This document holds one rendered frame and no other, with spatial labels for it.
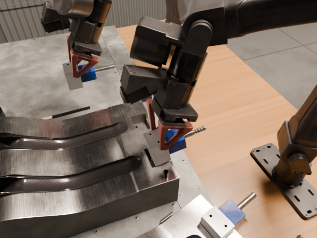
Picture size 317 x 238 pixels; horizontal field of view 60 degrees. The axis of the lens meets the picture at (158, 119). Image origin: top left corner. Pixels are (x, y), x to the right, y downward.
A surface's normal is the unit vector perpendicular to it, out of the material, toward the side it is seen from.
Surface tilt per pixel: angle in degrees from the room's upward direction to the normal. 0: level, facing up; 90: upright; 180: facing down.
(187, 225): 0
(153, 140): 12
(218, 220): 0
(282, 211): 0
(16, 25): 90
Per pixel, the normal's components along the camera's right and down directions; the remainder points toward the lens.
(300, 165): -0.18, 0.69
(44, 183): 0.46, -0.69
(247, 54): 0.00, -0.71
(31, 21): 0.37, 0.66
